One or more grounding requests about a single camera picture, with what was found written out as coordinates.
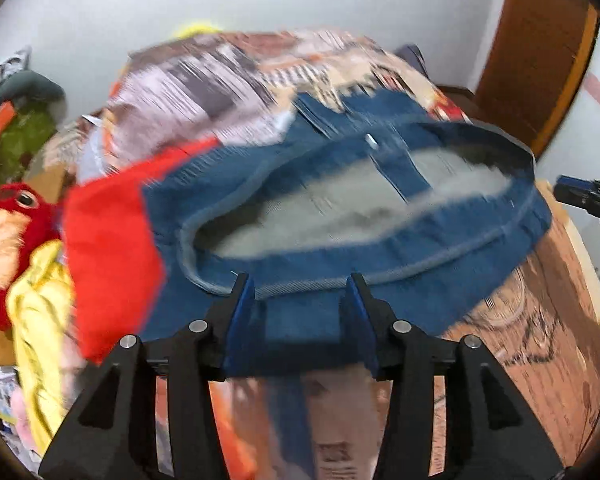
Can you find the grey cushion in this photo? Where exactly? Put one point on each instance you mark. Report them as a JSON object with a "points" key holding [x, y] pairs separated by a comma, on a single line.
{"points": [[35, 87]]}

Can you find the red plush toy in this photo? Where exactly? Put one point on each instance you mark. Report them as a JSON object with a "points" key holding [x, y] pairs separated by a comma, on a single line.
{"points": [[42, 232]]}

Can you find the brown wooden door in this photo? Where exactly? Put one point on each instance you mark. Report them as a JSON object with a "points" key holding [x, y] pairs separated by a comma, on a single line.
{"points": [[530, 60]]}

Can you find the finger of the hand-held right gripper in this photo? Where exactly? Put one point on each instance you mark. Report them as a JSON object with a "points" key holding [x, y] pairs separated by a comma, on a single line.
{"points": [[572, 191]]}

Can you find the blue denim jacket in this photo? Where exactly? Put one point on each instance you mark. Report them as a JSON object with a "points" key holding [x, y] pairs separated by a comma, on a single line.
{"points": [[305, 265]]}

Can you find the yellow plush object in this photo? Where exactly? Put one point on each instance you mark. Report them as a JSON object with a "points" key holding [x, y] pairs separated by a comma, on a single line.
{"points": [[200, 29]]}

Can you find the yellow cloth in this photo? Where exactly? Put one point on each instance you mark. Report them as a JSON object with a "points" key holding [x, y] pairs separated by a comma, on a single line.
{"points": [[40, 320]]}

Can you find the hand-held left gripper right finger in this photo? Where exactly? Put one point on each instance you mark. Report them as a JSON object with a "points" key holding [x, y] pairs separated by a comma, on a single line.
{"points": [[357, 320]]}

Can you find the red cloth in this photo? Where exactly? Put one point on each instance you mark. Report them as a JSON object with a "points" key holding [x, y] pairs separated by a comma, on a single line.
{"points": [[110, 250]]}

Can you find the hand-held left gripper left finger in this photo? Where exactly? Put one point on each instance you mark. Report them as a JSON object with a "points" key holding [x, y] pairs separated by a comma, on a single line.
{"points": [[240, 310]]}

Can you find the dark grey backpack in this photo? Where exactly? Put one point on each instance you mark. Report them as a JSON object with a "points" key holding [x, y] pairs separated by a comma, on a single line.
{"points": [[412, 57]]}

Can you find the cardboard box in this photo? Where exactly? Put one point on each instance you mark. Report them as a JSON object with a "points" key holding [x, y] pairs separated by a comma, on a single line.
{"points": [[45, 182]]}

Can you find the pile of magazines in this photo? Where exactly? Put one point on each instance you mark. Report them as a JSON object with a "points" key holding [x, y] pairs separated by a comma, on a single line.
{"points": [[2, 395]]}

